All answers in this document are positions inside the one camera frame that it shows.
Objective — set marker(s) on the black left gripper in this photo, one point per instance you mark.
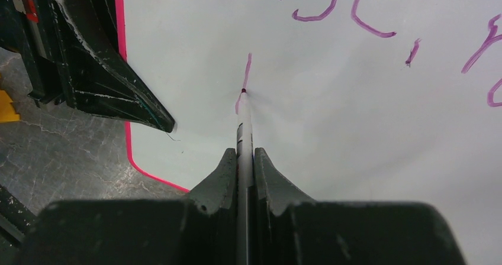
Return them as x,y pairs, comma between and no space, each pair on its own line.
70,51

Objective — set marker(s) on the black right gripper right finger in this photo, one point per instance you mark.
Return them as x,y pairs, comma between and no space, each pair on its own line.
293,228

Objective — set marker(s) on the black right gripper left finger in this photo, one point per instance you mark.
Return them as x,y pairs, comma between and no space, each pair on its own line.
197,228

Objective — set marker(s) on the pink framed whiteboard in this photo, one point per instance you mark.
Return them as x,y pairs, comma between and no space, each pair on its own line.
351,99

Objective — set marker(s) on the orange wedge block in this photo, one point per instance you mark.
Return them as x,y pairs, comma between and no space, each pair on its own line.
8,113

